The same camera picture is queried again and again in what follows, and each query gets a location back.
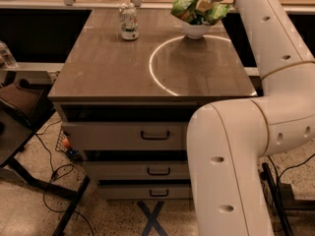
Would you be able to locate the black floor cable left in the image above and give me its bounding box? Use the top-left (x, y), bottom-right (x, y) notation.
top-left (33, 118), bottom-right (96, 236)

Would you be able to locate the black floor cable right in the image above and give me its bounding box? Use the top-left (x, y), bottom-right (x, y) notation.
top-left (260, 152), bottom-right (315, 233)

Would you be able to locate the wire basket with balls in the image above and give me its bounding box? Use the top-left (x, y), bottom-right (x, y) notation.
top-left (55, 130), bottom-right (82, 162)

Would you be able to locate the white bowl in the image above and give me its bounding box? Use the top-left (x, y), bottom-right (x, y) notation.
top-left (181, 22), bottom-right (211, 39)

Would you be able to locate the black floor cable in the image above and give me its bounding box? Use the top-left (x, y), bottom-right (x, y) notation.
top-left (260, 152), bottom-right (315, 233)
top-left (33, 118), bottom-right (96, 236)

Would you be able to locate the middle drawer with handle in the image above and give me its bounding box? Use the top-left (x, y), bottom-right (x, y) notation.
top-left (83, 161), bottom-right (189, 181)

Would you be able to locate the dark side table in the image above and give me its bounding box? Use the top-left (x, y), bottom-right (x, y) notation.
top-left (0, 85), bottom-right (90, 236)

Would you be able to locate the clear plastic bottle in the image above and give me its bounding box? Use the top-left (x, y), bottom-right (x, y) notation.
top-left (0, 40), bottom-right (18, 68)

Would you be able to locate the drawer with handle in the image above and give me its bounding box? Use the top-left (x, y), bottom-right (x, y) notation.
top-left (83, 161), bottom-right (189, 181)
top-left (97, 184), bottom-right (192, 200)
top-left (62, 122), bottom-right (187, 150)

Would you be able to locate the green white soda can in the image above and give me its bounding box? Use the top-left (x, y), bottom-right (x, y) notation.
top-left (119, 3), bottom-right (139, 40)

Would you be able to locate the top drawer with handle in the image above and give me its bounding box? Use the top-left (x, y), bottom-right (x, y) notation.
top-left (62, 122), bottom-right (187, 150)

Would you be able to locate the grey drawer cabinet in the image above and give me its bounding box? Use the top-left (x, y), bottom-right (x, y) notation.
top-left (49, 9), bottom-right (256, 188)

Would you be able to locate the black metal stand leg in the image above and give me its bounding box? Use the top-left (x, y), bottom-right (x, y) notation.
top-left (262, 162), bottom-right (294, 236)

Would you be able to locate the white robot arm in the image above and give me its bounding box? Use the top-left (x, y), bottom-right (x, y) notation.
top-left (187, 0), bottom-right (315, 236)

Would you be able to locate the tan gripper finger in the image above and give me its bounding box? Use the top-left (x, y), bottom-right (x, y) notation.
top-left (196, 0), bottom-right (214, 12)

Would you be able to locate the bottom drawer with handle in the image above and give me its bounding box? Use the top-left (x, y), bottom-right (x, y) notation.
top-left (97, 184), bottom-right (192, 200)

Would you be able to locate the green rice chip bag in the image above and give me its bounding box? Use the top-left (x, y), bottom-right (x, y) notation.
top-left (171, 0), bottom-right (229, 26)

